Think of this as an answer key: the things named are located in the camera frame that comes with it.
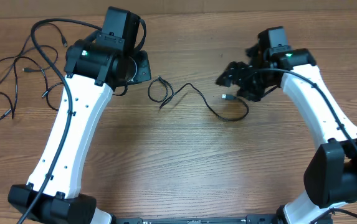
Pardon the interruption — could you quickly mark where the black cable bundle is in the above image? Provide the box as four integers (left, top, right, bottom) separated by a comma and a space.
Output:
147, 75, 250, 123

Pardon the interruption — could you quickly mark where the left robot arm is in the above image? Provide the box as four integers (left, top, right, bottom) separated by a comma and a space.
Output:
7, 7, 151, 224

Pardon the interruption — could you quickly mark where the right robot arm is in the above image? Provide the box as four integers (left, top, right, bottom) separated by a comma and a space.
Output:
216, 26, 357, 223

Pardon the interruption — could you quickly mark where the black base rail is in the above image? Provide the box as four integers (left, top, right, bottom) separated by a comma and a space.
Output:
111, 214, 285, 224

